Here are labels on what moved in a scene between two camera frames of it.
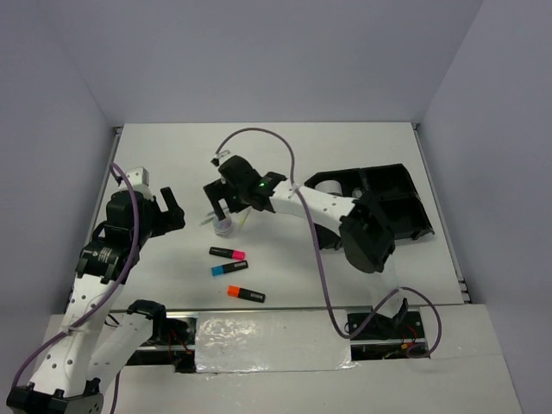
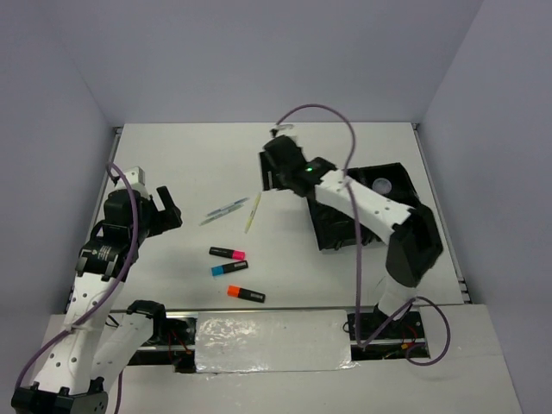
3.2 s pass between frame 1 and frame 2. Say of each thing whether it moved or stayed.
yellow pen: moved
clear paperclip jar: moved
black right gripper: moved
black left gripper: stayed
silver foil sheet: stayed
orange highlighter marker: stayed
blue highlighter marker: stayed
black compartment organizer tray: stayed
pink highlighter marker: stayed
